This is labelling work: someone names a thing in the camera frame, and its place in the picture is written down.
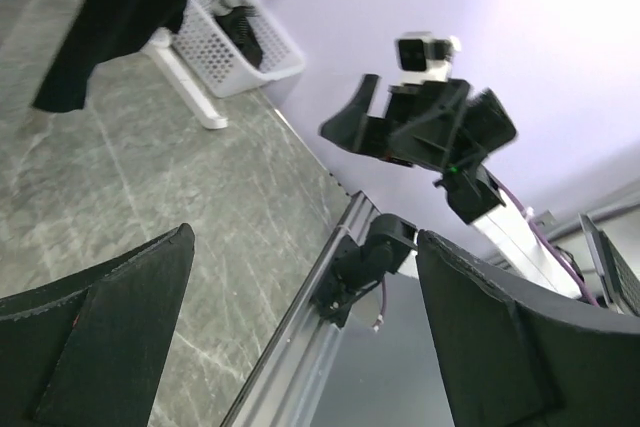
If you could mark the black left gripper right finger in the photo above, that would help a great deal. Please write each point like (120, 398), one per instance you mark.
(512, 353)

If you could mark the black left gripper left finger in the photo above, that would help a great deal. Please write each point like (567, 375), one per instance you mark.
(89, 349)

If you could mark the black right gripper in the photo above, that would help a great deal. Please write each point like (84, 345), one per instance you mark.
(439, 126)

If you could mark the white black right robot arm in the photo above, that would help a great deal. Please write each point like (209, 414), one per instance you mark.
(480, 200)

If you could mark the white plastic laundry basket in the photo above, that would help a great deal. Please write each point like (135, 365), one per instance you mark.
(207, 50)

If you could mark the clothes pile in basket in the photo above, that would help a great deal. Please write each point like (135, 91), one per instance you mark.
(233, 17)

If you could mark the white metal drying rack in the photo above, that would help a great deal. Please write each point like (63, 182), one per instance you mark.
(159, 50)

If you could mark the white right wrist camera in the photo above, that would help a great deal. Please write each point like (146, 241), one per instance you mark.
(424, 57)

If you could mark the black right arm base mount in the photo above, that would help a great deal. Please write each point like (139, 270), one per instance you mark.
(355, 270)

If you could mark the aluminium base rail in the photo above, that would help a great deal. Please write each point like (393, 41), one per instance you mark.
(285, 386)

